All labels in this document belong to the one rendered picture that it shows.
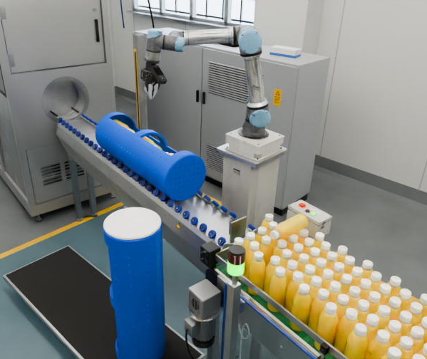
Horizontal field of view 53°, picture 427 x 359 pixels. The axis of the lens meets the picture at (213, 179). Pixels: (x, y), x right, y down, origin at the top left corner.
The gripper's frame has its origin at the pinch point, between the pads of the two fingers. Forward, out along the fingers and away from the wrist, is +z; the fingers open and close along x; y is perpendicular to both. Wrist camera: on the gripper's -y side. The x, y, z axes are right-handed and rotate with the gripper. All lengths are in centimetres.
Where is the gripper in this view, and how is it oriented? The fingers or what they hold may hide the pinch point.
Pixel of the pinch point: (152, 97)
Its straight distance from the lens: 237.9
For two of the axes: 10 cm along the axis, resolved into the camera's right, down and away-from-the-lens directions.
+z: -1.5, 8.7, 4.6
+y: -6.4, -4.4, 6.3
